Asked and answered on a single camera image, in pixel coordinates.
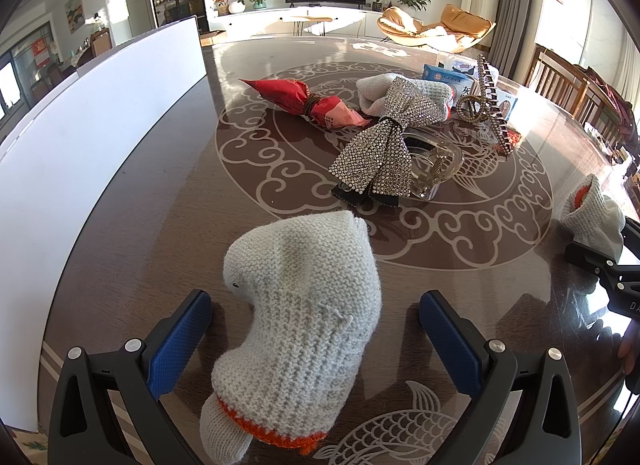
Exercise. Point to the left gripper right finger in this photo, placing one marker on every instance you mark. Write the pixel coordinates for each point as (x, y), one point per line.
(544, 428)

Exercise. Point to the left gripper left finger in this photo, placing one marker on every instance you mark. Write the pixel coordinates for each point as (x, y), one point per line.
(84, 427)

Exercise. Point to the white knit glove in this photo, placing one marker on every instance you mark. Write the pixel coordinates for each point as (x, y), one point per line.
(314, 288)
(594, 219)
(411, 102)

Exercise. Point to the person's right hand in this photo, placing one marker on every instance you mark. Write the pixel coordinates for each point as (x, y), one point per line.
(629, 347)

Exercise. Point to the wooden dining chair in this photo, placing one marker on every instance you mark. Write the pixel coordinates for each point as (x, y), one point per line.
(556, 80)

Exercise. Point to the gold beaded hair claw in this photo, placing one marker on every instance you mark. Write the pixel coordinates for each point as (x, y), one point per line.
(483, 106)

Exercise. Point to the clear acrylic hair claw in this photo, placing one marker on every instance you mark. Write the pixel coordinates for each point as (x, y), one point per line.
(434, 161)

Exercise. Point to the blue white toothpaste box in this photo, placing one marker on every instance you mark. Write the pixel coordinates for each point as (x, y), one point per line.
(461, 73)

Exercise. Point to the white cardboard box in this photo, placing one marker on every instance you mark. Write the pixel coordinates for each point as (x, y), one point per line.
(55, 165)

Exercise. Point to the rhinestone bow hair clip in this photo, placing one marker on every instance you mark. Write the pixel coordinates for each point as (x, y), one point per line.
(375, 164)

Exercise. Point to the orange lounge chair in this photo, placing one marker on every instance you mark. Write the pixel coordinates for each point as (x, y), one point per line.
(456, 31)

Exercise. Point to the white tv cabinet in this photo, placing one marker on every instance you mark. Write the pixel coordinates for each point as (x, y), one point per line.
(347, 22)

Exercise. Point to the red foil snack packet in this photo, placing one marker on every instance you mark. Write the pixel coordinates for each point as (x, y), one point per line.
(294, 97)

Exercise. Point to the small round side table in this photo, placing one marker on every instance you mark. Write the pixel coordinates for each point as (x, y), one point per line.
(316, 25)

